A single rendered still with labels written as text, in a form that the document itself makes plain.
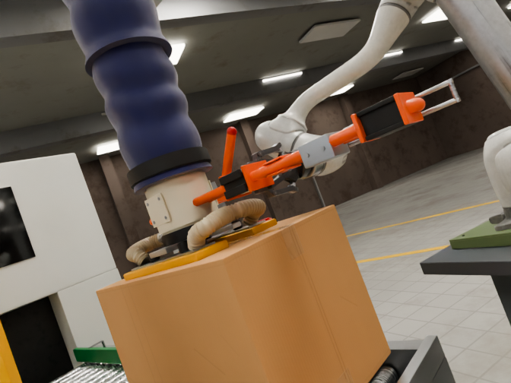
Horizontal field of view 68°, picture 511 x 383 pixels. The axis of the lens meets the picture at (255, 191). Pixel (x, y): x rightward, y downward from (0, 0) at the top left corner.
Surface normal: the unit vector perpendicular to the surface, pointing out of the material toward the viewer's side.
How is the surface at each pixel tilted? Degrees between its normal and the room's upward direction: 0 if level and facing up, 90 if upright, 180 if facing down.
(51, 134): 90
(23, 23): 90
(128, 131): 73
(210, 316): 90
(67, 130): 90
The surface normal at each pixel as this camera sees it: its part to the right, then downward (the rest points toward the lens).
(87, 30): -0.44, 0.33
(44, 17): 0.40, -0.18
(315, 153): -0.64, 0.21
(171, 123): 0.40, -0.47
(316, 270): 0.67, -0.28
